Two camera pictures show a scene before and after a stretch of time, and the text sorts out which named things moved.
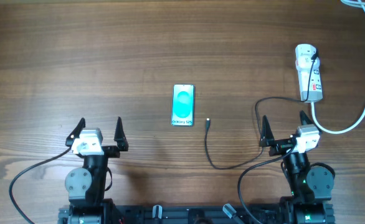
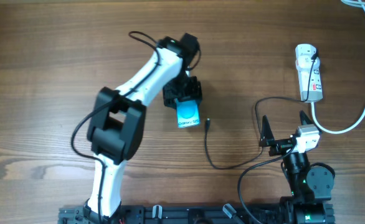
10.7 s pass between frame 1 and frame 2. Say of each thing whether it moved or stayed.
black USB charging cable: stayed
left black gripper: moved
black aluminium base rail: stayed
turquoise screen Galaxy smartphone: moved
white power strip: stayed
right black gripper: stayed
